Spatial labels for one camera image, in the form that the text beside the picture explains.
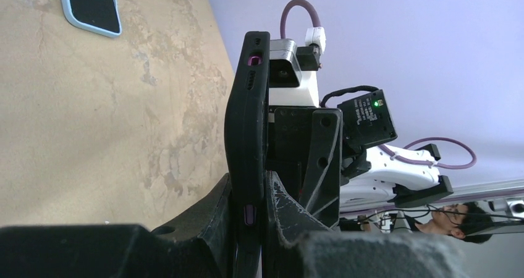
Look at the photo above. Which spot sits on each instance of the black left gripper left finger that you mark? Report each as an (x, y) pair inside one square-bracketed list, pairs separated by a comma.
[(196, 243)]

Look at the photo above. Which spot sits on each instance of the person with dark hair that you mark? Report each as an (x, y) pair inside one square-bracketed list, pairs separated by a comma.
[(457, 221)]

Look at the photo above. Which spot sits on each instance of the black phone with pink edge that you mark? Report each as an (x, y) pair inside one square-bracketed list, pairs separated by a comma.
[(254, 135)]

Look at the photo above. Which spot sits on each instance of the black phone case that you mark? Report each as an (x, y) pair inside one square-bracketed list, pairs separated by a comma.
[(245, 141)]

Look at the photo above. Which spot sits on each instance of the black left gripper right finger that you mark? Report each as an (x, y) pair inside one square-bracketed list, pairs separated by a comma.
[(298, 245)]

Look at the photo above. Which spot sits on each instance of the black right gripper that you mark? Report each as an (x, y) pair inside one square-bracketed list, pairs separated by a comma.
[(307, 150)]

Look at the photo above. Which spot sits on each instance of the aluminium front rail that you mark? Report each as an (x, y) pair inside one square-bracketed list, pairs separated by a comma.
[(478, 192)]

